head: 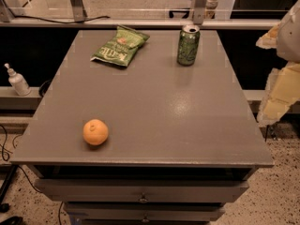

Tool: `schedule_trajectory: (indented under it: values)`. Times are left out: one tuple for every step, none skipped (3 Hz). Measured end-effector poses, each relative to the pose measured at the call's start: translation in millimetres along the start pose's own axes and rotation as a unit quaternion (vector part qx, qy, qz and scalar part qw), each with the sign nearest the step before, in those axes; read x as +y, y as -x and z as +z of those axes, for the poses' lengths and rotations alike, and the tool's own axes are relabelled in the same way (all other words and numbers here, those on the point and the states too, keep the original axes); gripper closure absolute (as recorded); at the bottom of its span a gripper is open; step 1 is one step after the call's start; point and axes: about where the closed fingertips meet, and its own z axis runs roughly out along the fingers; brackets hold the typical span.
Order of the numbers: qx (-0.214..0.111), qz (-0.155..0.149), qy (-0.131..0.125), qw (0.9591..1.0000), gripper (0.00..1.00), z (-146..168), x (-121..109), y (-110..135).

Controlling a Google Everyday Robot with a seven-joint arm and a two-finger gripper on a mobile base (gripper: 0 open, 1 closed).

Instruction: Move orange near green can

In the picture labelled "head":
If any black floor cable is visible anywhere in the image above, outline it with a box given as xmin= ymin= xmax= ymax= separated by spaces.
xmin=0 ymin=124 xmax=65 ymax=225

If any metal frame leg right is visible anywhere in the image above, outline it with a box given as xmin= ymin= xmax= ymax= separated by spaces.
xmin=192 ymin=0 xmax=207 ymax=25

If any white pump bottle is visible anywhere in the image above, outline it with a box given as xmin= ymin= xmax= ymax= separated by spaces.
xmin=5 ymin=63 xmax=31 ymax=97

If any grey drawer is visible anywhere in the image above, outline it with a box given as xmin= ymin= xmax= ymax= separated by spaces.
xmin=35 ymin=179 xmax=248 ymax=203
xmin=65 ymin=203 xmax=224 ymax=222

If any green soda can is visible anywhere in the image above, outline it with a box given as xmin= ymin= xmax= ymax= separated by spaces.
xmin=177 ymin=24 xmax=200 ymax=66

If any upper grey drawer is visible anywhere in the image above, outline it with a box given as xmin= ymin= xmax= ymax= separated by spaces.
xmin=35 ymin=179 xmax=248 ymax=203

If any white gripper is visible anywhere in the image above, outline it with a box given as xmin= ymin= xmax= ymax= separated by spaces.
xmin=256 ymin=0 xmax=300 ymax=127

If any green chip bag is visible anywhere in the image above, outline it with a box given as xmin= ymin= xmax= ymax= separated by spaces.
xmin=91 ymin=25 xmax=149 ymax=68

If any grey drawer cabinet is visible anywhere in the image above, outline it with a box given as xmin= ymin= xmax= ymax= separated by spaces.
xmin=12 ymin=30 xmax=273 ymax=225

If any metal frame leg left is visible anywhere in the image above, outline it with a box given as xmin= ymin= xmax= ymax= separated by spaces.
xmin=70 ymin=0 xmax=87 ymax=23

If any orange fruit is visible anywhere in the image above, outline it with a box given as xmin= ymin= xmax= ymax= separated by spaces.
xmin=82 ymin=119 xmax=109 ymax=145

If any black cable on ledge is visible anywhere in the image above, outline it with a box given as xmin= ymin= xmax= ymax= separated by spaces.
xmin=7 ymin=14 xmax=111 ymax=24

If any metal frame leg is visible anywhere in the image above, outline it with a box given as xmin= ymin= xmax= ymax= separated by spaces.
xmin=192 ymin=0 xmax=207 ymax=25
xmin=70 ymin=0 xmax=87 ymax=23

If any lower grey drawer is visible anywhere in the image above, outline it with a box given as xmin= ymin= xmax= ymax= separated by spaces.
xmin=65 ymin=203 xmax=224 ymax=222

